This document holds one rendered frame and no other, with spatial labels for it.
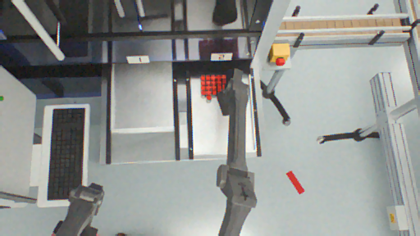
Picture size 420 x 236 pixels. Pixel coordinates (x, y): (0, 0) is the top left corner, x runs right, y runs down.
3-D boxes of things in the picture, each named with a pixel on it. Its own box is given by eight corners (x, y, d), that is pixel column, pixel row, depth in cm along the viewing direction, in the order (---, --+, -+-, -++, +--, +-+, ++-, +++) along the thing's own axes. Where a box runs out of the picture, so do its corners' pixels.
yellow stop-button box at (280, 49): (268, 47, 163) (271, 39, 156) (284, 47, 163) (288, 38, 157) (270, 63, 161) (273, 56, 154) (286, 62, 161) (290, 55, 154)
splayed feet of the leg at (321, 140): (315, 134, 253) (321, 129, 240) (386, 131, 256) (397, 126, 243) (317, 146, 251) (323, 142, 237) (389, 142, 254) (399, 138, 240)
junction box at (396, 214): (385, 206, 196) (394, 205, 188) (394, 206, 196) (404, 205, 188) (390, 230, 193) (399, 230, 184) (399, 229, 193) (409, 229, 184)
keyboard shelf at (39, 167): (27, 106, 169) (25, 105, 167) (90, 104, 171) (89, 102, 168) (19, 208, 157) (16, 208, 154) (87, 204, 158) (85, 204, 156)
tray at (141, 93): (113, 57, 167) (111, 54, 163) (171, 56, 168) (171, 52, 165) (111, 131, 157) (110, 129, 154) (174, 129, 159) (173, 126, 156)
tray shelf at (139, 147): (102, 60, 168) (102, 58, 167) (256, 55, 173) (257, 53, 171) (100, 165, 155) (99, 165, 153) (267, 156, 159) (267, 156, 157)
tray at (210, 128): (190, 79, 166) (190, 75, 162) (248, 77, 167) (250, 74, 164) (194, 154, 156) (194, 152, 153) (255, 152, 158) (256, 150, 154)
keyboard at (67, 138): (53, 109, 167) (51, 107, 164) (85, 108, 167) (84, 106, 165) (47, 200, 156) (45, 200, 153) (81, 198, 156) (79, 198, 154)
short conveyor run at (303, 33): (258, 54, 175) (264, 38, 160) (255, 24, 179) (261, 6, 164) (400, 49, 179) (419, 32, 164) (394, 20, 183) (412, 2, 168)
